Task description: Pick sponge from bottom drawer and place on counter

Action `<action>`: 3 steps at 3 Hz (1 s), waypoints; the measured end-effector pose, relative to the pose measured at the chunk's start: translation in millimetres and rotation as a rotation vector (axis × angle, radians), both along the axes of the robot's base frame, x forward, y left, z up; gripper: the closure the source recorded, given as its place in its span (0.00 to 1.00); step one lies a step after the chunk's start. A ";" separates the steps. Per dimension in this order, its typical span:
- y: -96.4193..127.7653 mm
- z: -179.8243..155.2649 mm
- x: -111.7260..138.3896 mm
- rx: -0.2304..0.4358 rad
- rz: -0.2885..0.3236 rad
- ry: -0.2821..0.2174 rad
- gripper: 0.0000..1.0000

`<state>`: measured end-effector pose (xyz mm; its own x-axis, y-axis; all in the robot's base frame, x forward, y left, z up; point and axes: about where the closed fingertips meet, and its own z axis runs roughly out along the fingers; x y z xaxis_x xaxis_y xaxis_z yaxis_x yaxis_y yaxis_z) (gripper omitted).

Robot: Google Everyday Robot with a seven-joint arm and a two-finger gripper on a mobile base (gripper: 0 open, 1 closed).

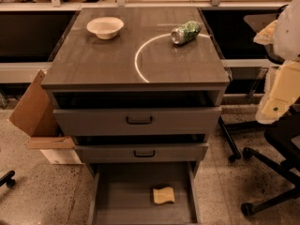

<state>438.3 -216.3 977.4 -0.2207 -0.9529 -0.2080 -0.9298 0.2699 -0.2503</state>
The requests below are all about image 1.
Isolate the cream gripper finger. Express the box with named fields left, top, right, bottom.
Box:
left=255, top=61, right=300, bottom=124
left=253, top=20, right=278, bottom=45

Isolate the yellow sponge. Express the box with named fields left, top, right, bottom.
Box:
left=153, top=187, right=175, bottom=204

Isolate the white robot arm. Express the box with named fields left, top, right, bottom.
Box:
left=254, top=0, right=300, bottom=124

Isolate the grey top drawer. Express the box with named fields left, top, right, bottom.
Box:
left=53, top=107, right=221, bottom=136

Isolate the grey middle drawer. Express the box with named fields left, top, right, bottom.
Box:
left=75, top=142, right=208, bottom=163

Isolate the grey drawer cabinet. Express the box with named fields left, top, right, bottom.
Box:
left=40, top=6, right=232, bottom=173

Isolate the grey open bottom drawer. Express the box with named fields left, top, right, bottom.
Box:
left=88, top=162, right=201, bottom=225

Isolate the black side table stand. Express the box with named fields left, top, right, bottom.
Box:
left=217, top=4, right=300, bottom=163

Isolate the black office chair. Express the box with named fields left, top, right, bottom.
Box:
left=240, top=105, right=300, bottom=218

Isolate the green soda can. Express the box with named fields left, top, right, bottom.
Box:
left=171, top=21, right=201, bottom=45

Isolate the white bowl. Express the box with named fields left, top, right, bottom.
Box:
left=86, top=17, right=124, bottom=39

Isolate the brown cardboard box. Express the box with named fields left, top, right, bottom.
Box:
left=8, top=70, right=82, bottom=165

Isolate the black chair caster left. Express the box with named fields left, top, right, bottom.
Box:
left=0, top=171, right=16, bottom=188

